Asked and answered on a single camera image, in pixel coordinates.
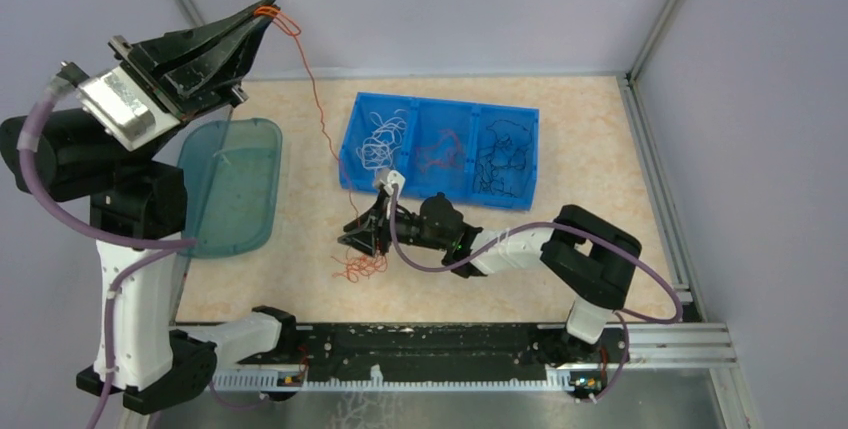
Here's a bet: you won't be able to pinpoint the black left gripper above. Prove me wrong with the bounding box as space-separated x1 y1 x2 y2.
106 0 279 166

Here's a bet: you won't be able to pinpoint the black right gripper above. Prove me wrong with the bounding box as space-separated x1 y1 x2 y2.
338 193 449 257

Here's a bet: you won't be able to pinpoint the orange cable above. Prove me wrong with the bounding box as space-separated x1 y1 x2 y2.
253 5 376 263

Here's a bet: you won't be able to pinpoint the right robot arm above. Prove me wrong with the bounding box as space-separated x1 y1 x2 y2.
337 190 642 361

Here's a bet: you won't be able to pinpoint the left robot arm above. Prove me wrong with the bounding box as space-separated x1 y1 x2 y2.
1 0 300 415

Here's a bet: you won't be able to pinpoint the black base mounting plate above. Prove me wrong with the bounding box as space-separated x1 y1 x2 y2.
244 323 601 383

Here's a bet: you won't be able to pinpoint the teal plastic basin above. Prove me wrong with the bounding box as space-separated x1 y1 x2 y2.
178 118 283 259

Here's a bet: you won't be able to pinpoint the blue plastic compartment bin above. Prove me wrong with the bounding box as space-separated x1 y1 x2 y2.
338 92 540 211

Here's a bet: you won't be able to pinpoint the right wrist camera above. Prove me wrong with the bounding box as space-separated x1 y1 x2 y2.
373 167 406 207

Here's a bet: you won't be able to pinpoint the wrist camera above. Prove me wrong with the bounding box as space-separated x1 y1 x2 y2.
77 66 180 151
373 167 406 207

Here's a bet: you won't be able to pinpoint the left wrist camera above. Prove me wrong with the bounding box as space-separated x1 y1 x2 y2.
77 66 180 151

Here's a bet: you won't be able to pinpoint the white cables in bin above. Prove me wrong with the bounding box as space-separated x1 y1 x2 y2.
355 109 409 176

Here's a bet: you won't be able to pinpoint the orange cables in bin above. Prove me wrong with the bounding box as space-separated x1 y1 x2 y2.
415 126 468 179

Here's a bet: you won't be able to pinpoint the black cables in bin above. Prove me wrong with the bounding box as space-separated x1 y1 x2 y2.
471 117 535 201

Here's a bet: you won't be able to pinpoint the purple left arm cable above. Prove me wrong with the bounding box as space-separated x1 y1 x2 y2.
18 78 200 429

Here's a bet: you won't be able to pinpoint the white slotted cable duct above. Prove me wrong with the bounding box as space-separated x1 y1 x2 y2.
211 366 578 393

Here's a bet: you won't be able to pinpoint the aluminium frame rail right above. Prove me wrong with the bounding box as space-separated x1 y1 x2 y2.
617 0 704 323

